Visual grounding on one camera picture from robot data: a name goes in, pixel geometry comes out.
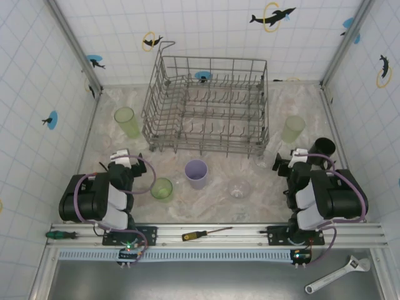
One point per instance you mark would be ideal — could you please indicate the short green plastic cup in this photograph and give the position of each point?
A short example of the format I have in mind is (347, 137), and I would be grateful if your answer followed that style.
(162, 190)

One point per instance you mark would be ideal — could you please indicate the frosted pale green cup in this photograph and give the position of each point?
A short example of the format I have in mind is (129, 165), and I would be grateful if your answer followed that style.
(292, 131)

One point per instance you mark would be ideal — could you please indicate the black mug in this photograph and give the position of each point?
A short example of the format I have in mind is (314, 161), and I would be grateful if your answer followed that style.
(323, 148)

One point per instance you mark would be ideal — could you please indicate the tall green plastic cup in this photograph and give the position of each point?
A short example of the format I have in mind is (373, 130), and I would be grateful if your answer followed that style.
(128, 125)

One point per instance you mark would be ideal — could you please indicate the wide clear glass cup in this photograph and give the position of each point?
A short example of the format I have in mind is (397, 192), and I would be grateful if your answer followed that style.
(239, 189)

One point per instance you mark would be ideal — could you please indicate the lilac plastic cup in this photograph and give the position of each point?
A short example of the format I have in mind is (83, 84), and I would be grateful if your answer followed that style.
(196, 175)

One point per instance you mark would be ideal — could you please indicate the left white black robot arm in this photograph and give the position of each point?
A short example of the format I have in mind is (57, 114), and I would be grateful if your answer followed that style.
(90, 200)

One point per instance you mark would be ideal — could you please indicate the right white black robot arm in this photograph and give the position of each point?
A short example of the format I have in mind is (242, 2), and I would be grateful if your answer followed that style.
(340, 200)

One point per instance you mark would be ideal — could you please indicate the yellow black screwdriver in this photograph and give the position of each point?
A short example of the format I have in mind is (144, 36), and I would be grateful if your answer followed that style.
(190, 236)

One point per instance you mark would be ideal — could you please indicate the black fish blue oval sticker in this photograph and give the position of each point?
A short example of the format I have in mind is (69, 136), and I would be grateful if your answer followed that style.
(51, 120)

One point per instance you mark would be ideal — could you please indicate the silver adjustable wrench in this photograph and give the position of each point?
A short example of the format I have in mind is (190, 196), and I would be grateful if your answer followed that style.
(331, 276)

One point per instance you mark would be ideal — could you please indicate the shark on blue oval sticker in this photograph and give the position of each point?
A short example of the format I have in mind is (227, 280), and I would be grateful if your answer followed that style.
(93, 61)

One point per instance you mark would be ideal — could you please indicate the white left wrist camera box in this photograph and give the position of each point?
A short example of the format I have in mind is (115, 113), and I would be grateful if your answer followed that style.
(122, 157)

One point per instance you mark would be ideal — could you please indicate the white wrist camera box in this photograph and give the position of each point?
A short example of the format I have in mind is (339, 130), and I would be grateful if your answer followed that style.
(122, 157)
(298, 156)

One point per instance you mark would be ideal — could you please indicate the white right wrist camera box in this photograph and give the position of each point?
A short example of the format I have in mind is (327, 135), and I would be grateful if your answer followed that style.
(298, 156)

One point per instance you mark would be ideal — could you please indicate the aluminium mounting rail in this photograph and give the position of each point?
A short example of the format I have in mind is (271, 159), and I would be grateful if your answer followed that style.
(218, 241)

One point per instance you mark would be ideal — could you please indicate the aluminium frame post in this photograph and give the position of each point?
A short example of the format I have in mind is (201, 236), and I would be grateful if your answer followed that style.
(75, 43)
(347, 43)

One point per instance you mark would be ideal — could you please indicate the blue patch wall sticker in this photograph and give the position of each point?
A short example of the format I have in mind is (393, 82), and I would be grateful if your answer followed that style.
(349, 23)

